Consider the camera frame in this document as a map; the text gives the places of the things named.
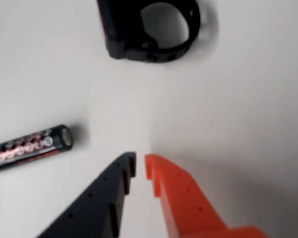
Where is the black battery with red print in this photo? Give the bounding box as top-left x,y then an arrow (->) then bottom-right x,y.
0,124 -> 73,174

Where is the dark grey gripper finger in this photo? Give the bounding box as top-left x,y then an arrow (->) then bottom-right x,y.
37,152 -> 137,238

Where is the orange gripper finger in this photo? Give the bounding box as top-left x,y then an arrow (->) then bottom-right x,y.
145,153 -> 269,238

